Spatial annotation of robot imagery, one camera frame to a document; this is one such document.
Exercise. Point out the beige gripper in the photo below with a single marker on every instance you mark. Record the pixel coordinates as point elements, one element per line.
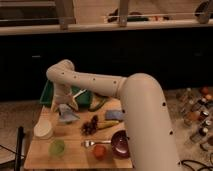
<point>63,95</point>

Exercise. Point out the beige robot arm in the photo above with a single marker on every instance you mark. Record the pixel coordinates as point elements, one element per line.
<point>148,125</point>

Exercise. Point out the green plastic cup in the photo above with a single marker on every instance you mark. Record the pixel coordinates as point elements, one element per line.
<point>57,147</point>

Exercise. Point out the silver spoon utensil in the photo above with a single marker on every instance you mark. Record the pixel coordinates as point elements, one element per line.
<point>79,93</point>

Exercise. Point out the green plastic tray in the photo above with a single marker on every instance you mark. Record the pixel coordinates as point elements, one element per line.
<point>84,100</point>

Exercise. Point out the green cucumber toy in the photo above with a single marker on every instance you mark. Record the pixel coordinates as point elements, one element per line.
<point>98,106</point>

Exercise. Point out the brown pine cone toy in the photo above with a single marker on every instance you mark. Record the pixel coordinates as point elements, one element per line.
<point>90,127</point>

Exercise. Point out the blue sponge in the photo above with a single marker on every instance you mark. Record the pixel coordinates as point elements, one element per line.
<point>114,115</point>

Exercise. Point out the yellow corn toy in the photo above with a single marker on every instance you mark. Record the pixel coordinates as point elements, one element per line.
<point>107,124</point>

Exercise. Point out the silver fork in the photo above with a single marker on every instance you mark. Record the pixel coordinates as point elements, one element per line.
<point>88,143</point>

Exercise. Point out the wooden table board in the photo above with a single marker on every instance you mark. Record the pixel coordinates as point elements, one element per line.
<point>75,156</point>

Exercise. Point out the orange tomato toy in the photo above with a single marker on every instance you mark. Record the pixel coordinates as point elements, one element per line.
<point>99,152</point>

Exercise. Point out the dark red pan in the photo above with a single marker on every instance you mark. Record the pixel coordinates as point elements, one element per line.
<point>119,144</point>

